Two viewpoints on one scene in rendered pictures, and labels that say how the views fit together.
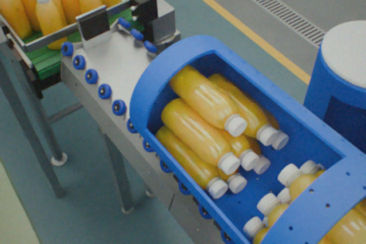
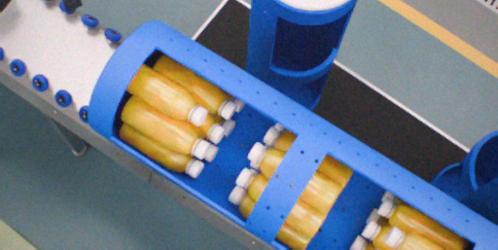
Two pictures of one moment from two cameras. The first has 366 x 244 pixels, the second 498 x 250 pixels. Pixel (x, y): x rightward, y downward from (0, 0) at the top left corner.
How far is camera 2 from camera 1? 62 cm
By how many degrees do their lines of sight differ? 25
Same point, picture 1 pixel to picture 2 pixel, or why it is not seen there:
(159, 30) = not seen: outside the picture
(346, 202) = (304, 178)
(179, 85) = (131, 88)
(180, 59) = (127, 70)
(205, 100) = (161, 100)
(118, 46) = (28, 11)
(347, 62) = not seen: outside the picture
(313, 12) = not seen: outside the picture
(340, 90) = (285, 13)
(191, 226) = (177, 195)
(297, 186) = (265, 164)
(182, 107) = (140, 107)
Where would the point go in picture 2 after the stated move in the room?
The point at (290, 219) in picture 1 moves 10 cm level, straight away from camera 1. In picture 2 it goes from (266, 201) to (271, 152)
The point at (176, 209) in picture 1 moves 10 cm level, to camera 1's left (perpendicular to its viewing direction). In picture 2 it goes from (157, 182) to (119, 196)
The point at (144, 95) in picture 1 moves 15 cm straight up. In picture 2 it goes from (103, 112) to (89, 85)
